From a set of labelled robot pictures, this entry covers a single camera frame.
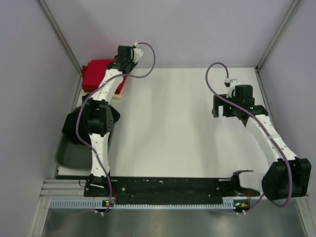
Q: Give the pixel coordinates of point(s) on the aluminium front frame rail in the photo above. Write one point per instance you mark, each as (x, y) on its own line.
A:
(64, 188)

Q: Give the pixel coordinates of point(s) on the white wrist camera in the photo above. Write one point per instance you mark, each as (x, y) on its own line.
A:
(137, 52)
(231, 85)

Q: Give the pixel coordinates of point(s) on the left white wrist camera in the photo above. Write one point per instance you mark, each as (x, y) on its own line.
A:
(137, 52)

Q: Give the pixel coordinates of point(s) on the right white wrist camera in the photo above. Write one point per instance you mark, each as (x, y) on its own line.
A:
(231, 85)

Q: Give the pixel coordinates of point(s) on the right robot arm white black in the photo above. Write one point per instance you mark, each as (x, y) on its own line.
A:
(287, 175)

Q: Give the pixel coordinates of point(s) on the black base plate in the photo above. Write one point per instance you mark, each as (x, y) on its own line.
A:
(167, 190)

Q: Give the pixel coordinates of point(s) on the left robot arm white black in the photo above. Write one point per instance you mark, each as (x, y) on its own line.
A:
(106, 90)

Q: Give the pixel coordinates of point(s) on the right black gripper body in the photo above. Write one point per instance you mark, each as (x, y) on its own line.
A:
(229, 109)

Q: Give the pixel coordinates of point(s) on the aluminium corner post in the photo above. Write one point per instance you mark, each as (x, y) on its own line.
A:
(48, 14)
(295, 5)

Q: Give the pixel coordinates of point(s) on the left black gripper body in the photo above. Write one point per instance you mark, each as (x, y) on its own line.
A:
(130, 62)

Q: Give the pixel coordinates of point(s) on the left aluminium corner post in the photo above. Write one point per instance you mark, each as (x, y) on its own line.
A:
(48, 14)

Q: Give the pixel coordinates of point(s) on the bright pink-red t shirt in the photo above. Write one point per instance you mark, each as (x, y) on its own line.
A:
(93, 73)

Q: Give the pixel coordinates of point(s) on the right aluminium corner post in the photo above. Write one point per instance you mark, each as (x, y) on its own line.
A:
(295, 5)

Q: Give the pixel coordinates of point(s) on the grey slotted cable duct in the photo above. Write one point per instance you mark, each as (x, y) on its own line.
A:
(227, 204)

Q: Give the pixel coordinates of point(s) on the dark grey plastic tray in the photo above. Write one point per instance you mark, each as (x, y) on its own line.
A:
(72, 153)

